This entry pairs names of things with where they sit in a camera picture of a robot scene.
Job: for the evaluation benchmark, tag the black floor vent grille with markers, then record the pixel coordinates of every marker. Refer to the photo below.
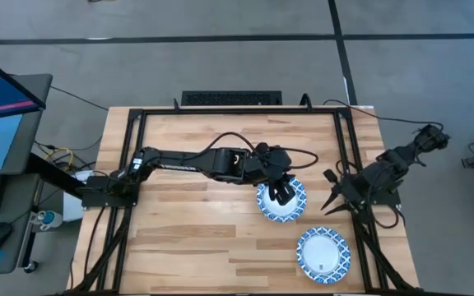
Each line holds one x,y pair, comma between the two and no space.
230,98

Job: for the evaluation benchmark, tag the white bottle blue cap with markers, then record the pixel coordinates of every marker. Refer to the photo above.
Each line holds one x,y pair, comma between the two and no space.
49,219

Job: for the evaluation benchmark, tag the white box under table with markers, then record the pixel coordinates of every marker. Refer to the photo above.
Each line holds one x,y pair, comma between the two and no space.
72,209

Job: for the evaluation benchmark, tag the black aluminium table frame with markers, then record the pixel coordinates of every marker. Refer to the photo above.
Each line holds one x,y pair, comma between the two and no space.
346,123

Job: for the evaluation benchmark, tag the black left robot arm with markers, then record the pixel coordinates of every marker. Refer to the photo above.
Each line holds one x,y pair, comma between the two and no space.
187,160

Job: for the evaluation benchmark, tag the black desk support bar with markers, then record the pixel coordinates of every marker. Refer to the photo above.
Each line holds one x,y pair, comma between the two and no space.
52,172

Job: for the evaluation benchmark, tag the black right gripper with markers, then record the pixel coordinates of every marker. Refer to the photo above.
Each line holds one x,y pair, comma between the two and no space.
354,191

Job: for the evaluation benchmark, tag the black desk caster wheel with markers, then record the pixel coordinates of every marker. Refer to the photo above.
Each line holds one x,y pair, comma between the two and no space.
31,266

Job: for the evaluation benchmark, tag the grey computer desk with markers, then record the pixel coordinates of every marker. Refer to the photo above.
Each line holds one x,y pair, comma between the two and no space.
15,251

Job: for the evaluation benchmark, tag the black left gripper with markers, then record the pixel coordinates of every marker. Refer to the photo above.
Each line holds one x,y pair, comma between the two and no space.
274,164

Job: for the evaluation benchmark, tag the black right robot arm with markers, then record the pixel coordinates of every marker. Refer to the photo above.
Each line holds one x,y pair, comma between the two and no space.
393,160

